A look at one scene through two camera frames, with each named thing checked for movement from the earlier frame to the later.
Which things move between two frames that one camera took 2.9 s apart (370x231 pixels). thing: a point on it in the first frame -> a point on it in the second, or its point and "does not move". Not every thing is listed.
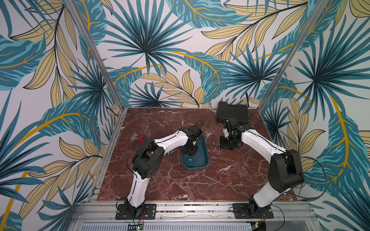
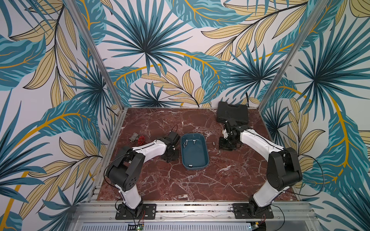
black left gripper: [191, 153] -> [176, 157]
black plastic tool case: [225, 111] does not move
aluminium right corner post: [316, 15] does not move
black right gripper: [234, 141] does not move
